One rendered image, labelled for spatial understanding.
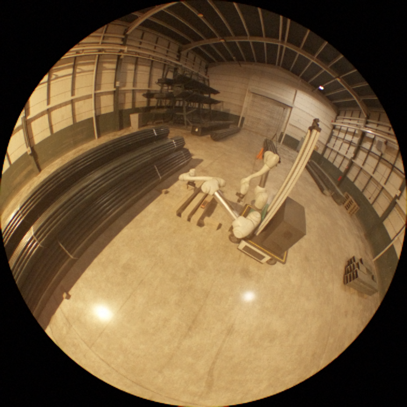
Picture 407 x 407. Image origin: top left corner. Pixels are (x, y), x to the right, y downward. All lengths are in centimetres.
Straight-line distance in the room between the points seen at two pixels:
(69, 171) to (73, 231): 83
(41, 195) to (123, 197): 137
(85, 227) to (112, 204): 52
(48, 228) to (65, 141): 724
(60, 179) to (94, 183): 62
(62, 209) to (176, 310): 175
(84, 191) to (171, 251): 140
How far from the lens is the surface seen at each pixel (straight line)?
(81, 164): 216
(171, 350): 171
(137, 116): 912
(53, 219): 183
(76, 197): 178
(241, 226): 128
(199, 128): 670
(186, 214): 181
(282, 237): 155
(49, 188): 215
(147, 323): 166
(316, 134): 123
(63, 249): 197
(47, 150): 871
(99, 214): 189
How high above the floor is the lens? 158
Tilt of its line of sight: 43 degrees down
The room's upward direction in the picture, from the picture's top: 12 degrees clockwise
